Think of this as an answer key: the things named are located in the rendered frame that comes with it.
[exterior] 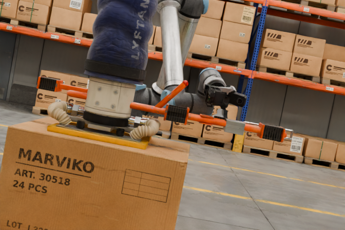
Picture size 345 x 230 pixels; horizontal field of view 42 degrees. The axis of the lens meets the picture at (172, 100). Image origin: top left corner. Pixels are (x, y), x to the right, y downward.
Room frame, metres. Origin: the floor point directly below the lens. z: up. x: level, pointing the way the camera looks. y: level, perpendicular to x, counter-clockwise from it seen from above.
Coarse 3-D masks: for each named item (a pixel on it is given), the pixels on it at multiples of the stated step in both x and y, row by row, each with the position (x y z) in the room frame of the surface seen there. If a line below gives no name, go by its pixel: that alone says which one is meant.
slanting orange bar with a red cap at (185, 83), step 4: (180, 84) 1.64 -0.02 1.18; (184, 84) 1.63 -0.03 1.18; (176, 88) 1.64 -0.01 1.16; (180, 88) 1.63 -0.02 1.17; (172, 92) 1.63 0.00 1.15; (176, 92) 1.63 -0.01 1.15; (168, 96) 1.63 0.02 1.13; (172, 96) 1.63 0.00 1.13; (164, 100) 1.63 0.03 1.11; (168, 100) 1.64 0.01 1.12; (160, 104) 1.63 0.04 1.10; (164, 104) 1.64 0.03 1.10
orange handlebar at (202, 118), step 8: (64, 88) 1.90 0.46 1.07; (72, 88) 1.90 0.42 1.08; (80, 88) 1.90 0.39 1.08; (72, 96) 1.62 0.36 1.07; (80, 96) 1.62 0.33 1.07; (136, 104) 1.62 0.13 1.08; (144, 104) 1.66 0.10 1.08; (152, 112) 1.62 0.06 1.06; (160, 112) 1.61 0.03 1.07; (192, 120) 1.62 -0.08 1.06; (200, 120) 1.61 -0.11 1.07; (208, 120) 1.61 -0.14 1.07; (216, 120) 1.61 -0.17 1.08; (224, 120) 1.66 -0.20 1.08; (248, 128) 1.61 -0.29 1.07; (256, 128) 1.61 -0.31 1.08
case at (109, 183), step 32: (32, 128) 1.50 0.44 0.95; (32, 160) 1.46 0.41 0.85; (64, 160) 1.45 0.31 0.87; (96, 160) 1.44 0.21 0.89; (128, 160) 1.44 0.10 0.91; (160, 160) 1.43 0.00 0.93; (0, 192) 1.46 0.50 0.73; (32, 192) 1.45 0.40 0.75; (64, 192) 1.45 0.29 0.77; (96, 192) 1.44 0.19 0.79; (128, 192) 1.44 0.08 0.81; (160, 192) 1.43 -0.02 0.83; (0, 224) 1.46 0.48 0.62; (32, 224) 1.45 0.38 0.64; (64, 224) 1.45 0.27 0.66; (96, 224) 1.44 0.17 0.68; (128, 224) 1.44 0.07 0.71; (160, 224) 1.43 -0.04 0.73
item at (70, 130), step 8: (80, 120) 1.56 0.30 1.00; (48, 128) 1.50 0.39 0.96; (56, 128) 1.50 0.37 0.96; (64, 128) 1.51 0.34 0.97; (72, 128) 1.52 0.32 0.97; (80, 128) 1.54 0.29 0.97; (88, 128) 1.58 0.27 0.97; (120, 128) 1.55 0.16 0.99; (80, 136) 1.50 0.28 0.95; (88, 136) 1.50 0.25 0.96; (96, 136) 1.50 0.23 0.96; (104, 136) 1.51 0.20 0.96; (112, 136) 1.52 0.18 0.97; (120, 136) 1.54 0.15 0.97; (128, 136) 1.58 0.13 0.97; (120, 144) 1.50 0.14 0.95; (128, 144) 1.50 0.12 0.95; (136, 144) 1.50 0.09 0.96; (144, 144) 1.50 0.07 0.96
